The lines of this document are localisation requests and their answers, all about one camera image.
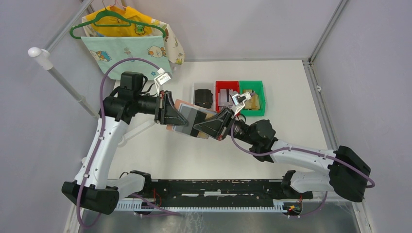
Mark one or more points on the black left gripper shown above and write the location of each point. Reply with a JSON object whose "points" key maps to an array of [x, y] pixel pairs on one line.
{"points": [[165, 111]]}

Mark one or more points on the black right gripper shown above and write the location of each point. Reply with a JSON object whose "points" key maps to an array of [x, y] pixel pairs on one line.
{"points": [[218, 126]]}

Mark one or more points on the gold credit card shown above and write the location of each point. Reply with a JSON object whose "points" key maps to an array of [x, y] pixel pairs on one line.
{"points": [[207, 124]]}

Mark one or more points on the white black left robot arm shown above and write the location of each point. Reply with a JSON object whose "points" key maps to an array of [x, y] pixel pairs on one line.
{"points": [[91, 188]]}

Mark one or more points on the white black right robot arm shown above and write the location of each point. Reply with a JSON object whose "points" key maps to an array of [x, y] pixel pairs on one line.
{"points": [[340, 171]]}

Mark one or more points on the silver cards stack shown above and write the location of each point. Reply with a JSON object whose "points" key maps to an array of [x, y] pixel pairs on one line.
{"points": [[224, 97]]}

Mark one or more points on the gold cards stack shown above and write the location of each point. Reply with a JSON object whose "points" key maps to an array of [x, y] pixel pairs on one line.
{"points": [[253, 103]]}

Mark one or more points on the white plastic bin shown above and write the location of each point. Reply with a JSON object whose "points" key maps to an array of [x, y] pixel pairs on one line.
{"points": [[203, 85]]}

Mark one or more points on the red plastic bin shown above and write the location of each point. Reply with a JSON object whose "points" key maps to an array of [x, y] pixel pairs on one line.
{"points": [[225, 85]]}

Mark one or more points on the green plastic bin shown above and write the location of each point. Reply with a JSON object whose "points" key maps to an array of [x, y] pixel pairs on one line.
{"points": [[258, 87]]}

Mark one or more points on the mint cartoon print cloth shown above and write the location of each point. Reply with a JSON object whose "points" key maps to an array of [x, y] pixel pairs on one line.
{"points": [[109, 50]]}

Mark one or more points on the yellow child shirt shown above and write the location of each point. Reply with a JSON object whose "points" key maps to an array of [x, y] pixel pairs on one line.
{"points": [[115, 27]]}

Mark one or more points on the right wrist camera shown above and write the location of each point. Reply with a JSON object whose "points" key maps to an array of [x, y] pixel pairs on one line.
{"points": [[238, 101]]}

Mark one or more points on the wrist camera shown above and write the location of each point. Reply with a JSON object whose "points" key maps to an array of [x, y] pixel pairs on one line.
{"points": [[238, 101], [161, 79]]}

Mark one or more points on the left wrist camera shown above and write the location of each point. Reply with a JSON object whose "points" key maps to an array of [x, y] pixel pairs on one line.
{"points": [[161, 79]]}

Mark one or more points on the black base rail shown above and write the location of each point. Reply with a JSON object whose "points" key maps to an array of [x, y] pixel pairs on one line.
{"points": [[220, 193]]}

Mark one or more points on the white cable duct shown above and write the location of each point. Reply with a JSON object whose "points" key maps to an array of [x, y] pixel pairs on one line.
{"points": [[136, 205]]}

